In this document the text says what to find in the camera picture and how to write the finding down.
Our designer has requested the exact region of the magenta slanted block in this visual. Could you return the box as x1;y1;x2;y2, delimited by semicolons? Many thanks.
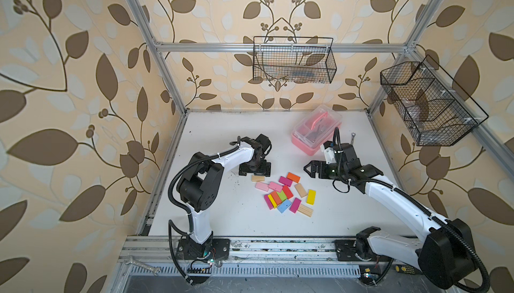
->
289;198;301;213

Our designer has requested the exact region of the orange block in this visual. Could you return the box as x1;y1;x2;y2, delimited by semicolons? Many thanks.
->
286;172;301;183

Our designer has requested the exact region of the natural wood block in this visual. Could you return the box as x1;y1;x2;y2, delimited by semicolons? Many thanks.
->
251;175;266;183

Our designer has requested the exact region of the pink plastic storage box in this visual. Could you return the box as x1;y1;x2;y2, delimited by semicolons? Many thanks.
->
291;105;343;156

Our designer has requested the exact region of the green block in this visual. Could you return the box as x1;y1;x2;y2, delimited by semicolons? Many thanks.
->
275;190;287;202

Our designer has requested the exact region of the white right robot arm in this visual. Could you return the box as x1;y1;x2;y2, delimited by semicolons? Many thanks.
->
304;128;491;292

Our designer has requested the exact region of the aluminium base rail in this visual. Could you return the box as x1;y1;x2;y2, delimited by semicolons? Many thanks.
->
116;235;451;280

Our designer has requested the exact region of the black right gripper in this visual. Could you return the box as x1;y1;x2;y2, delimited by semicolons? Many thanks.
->
304;159;347;181

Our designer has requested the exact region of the aluminium frame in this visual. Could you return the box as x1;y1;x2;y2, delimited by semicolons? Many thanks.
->
111;0;514;165

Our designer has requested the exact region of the orange-red block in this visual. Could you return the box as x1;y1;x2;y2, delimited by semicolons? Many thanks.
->
270;191;282;206

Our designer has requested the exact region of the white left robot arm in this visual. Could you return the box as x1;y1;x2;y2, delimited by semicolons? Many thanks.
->
167;134;272;286

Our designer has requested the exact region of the black wire basket back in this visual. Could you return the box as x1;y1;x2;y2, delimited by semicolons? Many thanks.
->
252;35;337;84

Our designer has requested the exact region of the silver wrench on rail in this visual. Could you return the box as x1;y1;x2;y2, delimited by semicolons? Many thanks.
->
124;256;162;276

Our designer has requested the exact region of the yellow black screwdriver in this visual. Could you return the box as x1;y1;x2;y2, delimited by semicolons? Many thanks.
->
395;265;422;275

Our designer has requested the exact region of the red block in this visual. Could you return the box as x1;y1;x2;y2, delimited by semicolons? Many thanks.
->
282;186;293;199

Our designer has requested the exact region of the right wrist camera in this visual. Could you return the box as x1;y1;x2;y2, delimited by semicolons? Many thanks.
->
320;140;337;164

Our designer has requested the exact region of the thin yellow block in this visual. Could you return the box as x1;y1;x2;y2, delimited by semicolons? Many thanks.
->
267;194;277;209

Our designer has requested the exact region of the ridged wood block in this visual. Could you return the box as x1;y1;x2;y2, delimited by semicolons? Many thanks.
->
297;204;313;217

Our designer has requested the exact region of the blue block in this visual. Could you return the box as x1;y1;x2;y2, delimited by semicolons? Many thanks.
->
277;199;292;213

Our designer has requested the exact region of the black wire basket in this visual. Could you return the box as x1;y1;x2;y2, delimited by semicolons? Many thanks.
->
380;55;489;147
252;35;337;84

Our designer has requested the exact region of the dark pink block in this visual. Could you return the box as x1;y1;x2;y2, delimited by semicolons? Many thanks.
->
264;195;274;210

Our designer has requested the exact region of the light pink block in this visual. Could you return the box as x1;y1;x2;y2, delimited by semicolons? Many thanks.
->
255;182;270;192

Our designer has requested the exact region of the black wire basket right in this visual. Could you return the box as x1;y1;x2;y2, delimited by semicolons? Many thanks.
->
380;55;489;147

